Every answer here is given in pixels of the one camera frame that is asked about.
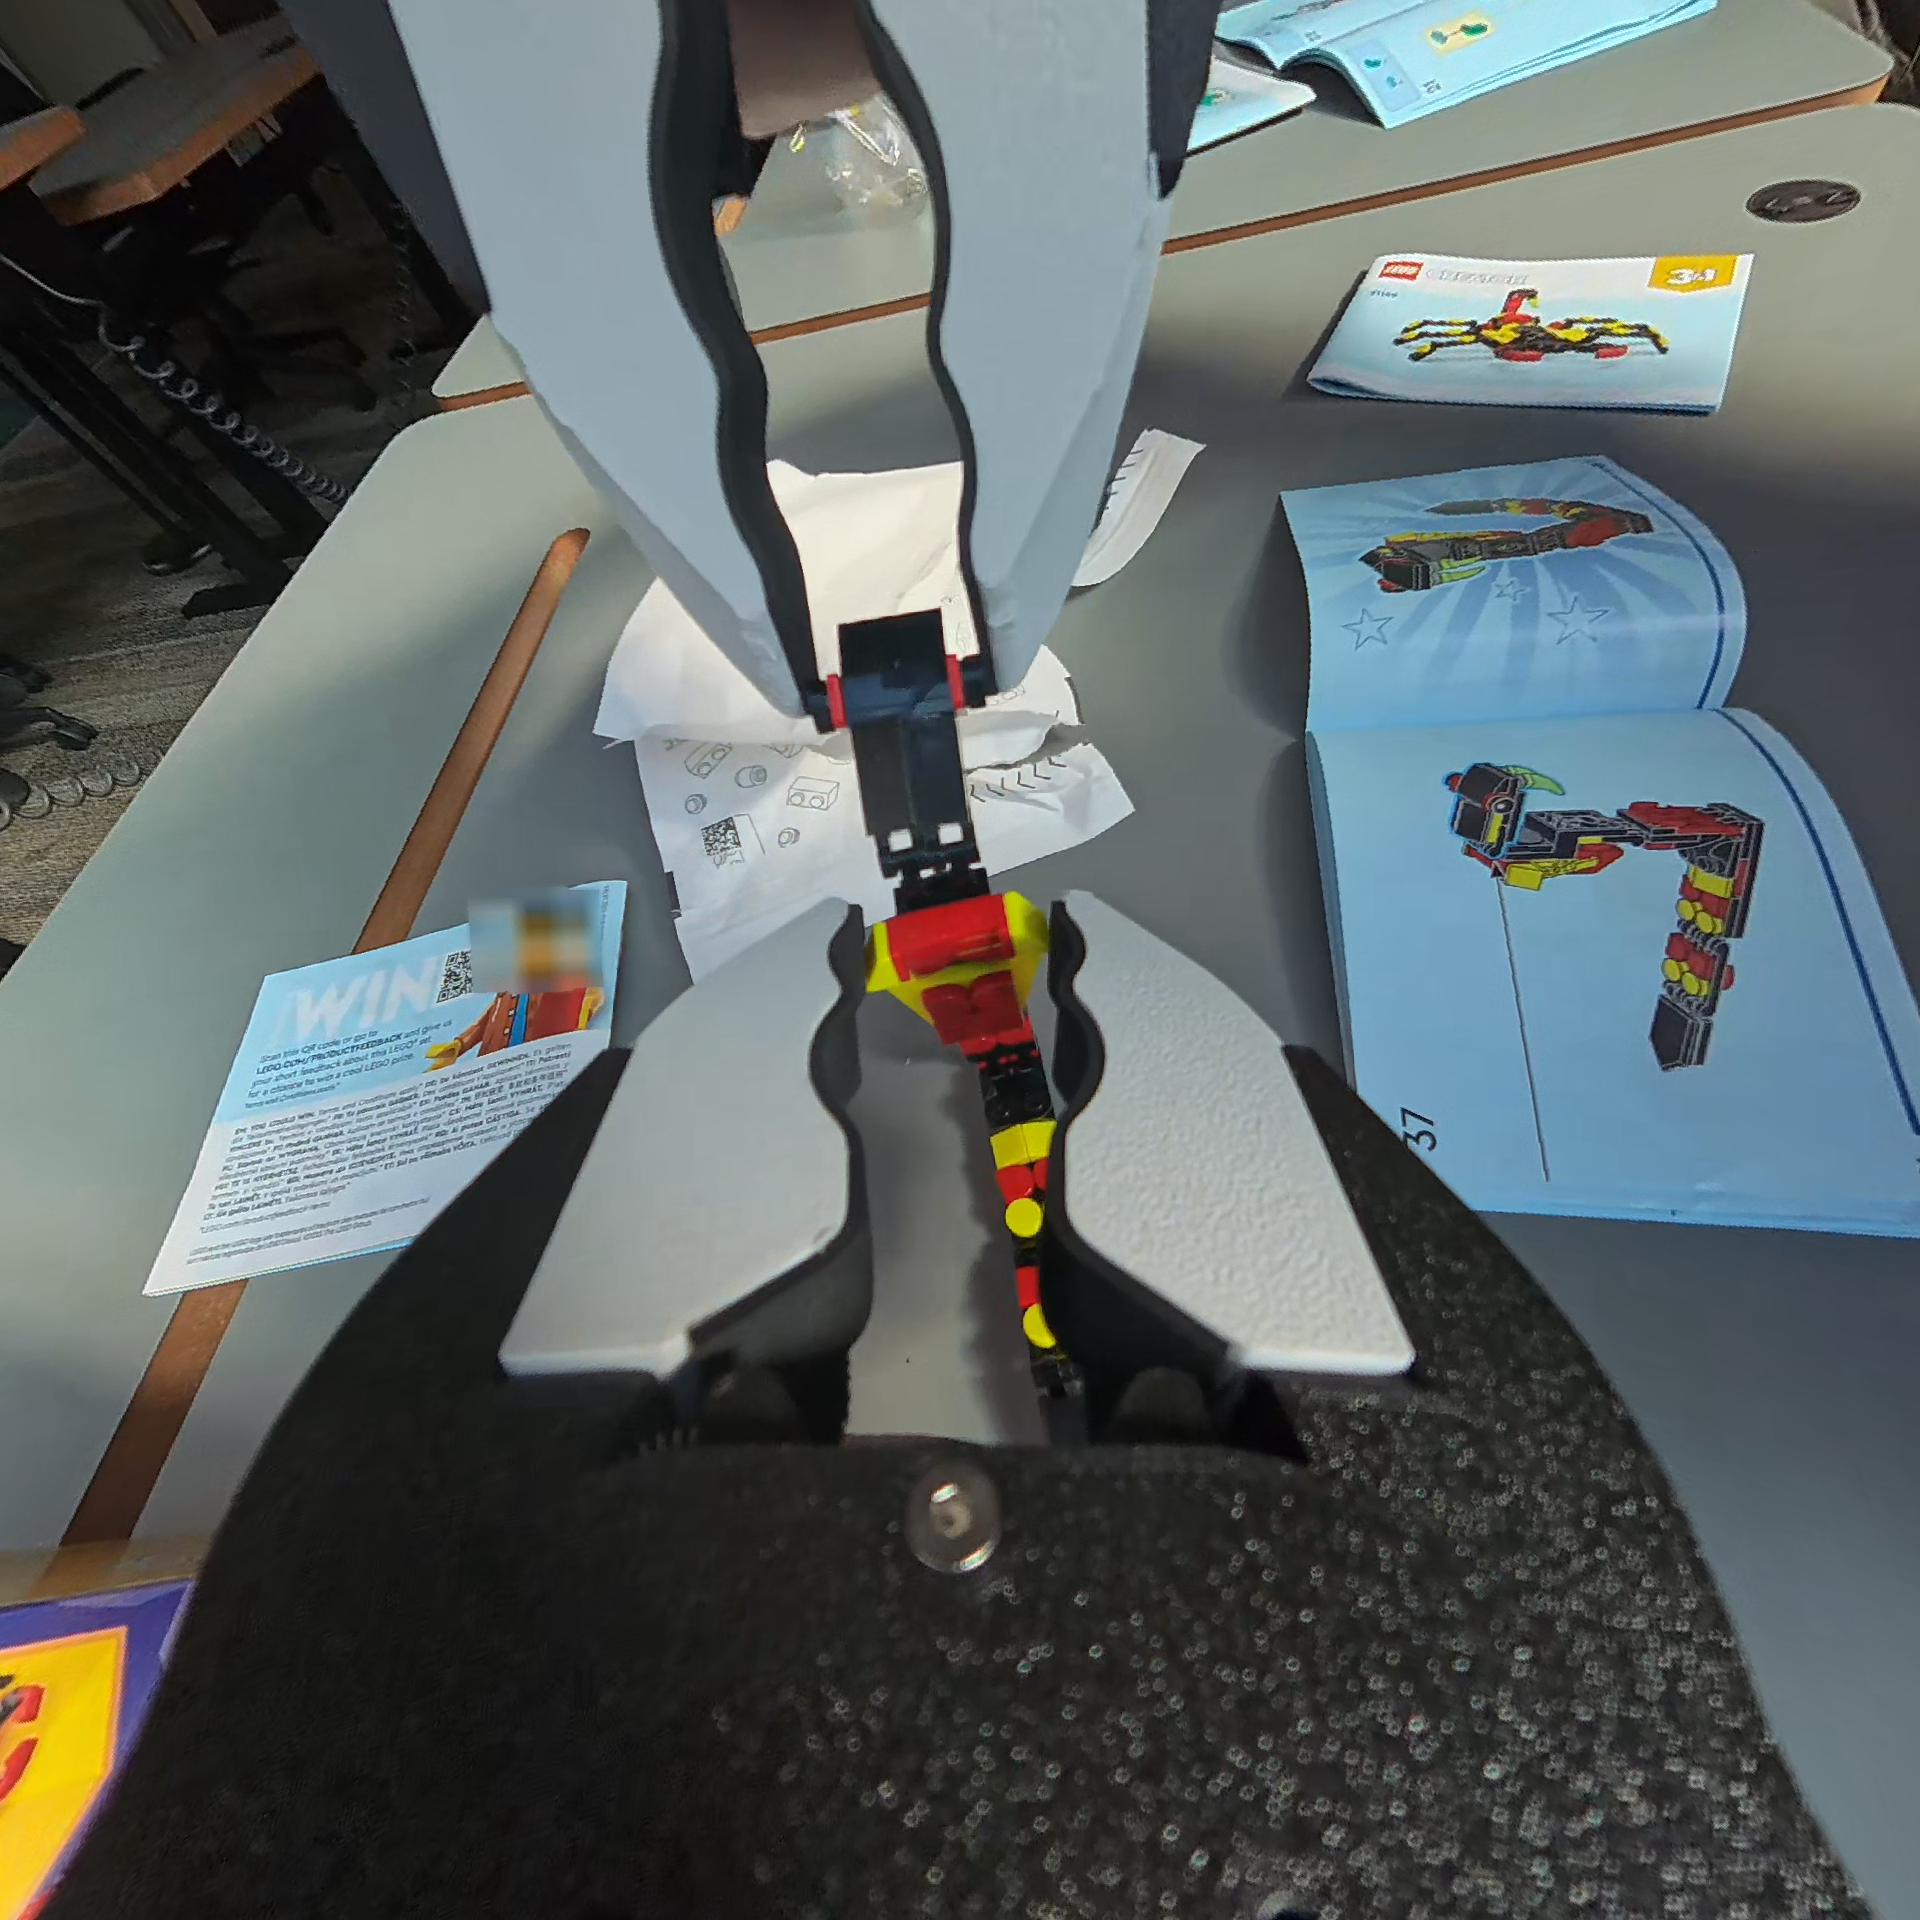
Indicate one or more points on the blue booklet with scorpion cover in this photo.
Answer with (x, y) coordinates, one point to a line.
(1650, 360)

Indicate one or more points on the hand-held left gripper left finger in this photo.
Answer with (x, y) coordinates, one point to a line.
(704, 1185)

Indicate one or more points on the red yellow toy snake body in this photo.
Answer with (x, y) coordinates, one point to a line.
(975, 1005)

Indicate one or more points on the black red toy snake head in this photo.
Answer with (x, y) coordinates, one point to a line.
(901, 751)

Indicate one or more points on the clear plastic bag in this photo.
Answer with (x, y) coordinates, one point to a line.
(871, 158)

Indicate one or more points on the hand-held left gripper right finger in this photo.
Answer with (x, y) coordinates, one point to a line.
(1214, 1200)

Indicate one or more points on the torn white paper bag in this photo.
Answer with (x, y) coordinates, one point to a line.
(674, 675)

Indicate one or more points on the purple yellow toy brick box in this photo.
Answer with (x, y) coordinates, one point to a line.
(75, 1724)

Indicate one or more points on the blue printed flyer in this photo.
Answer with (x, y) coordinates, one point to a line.
(345, 1140)

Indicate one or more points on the black desk grommet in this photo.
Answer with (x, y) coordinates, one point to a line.
(1800, 201)

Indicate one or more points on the wooden edged office desk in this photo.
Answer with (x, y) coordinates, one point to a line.
(180, 150)

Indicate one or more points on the blue instruction booklet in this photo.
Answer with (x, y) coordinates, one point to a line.
(1500, 1051)
(1500, 44)

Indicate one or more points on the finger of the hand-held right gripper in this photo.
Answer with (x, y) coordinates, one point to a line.
(1050, 301)
(585, 270)

